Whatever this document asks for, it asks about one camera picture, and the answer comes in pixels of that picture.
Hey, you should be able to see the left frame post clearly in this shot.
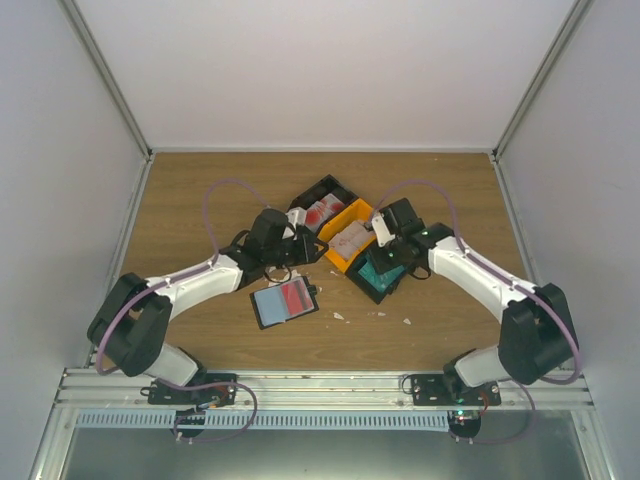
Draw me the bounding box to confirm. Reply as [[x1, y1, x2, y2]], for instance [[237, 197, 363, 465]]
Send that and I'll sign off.
[[57, 0, 153, 163]]

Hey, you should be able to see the yellow bin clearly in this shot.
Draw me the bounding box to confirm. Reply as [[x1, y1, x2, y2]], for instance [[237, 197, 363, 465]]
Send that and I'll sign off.
[[318, 199, 375, 273]]

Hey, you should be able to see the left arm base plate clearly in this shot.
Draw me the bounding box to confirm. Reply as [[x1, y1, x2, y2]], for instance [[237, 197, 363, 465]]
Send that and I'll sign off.
[[140, 372, 238, 408]]

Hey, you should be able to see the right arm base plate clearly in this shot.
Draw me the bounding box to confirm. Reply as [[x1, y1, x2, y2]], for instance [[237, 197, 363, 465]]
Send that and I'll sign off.
[[401, 373, 502, 407]]

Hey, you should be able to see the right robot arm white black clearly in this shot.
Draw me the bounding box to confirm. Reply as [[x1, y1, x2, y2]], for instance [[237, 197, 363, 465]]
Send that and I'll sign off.
[[368, 198, 579, 405]]

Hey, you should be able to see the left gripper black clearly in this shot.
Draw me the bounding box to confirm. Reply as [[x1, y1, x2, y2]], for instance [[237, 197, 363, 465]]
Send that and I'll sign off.
[[265, 234, 329, 268]]

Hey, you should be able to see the right frame post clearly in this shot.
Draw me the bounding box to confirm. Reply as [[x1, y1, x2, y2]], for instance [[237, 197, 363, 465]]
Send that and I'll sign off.
[[491, 0, 593, 163]]

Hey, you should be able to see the teal object in bin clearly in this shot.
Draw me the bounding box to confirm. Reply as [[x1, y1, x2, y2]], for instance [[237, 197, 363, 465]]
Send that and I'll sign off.
[[357, 253, 405, 293]]

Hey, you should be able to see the aluminium rail front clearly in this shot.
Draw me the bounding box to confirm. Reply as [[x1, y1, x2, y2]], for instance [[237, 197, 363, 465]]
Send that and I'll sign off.
[[54, 369, 594, 411]]

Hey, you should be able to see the black card holder wallet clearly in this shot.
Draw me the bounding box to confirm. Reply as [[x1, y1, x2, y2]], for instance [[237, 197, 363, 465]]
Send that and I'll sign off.
[[250, 276, 319, 330]]

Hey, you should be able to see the slotted cable duct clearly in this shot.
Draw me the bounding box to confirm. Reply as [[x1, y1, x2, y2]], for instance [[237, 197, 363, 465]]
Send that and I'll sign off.
[[76, 409, 449, 433]]

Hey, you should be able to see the stack of red white cards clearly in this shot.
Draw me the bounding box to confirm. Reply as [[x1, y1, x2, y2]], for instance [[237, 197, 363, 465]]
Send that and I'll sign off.
[[305, 194, 345, 232]]

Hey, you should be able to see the frame post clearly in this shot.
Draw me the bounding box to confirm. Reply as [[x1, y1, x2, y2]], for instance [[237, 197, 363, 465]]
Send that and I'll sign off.
[[491, 0, 593, 163], [57, 0, 153, 163]]

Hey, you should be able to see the black bin with teal item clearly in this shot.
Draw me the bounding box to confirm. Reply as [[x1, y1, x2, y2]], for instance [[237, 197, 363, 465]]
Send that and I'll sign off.
[[346, 250, 407, 304]]

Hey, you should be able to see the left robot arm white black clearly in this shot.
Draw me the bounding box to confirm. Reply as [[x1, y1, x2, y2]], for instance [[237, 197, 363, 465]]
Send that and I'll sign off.
[[87, 208, 329, 404]]

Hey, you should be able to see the black bin with cards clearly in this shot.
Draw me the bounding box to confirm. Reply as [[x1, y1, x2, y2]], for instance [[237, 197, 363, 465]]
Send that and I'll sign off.
[[289, 175, 358, 233]]

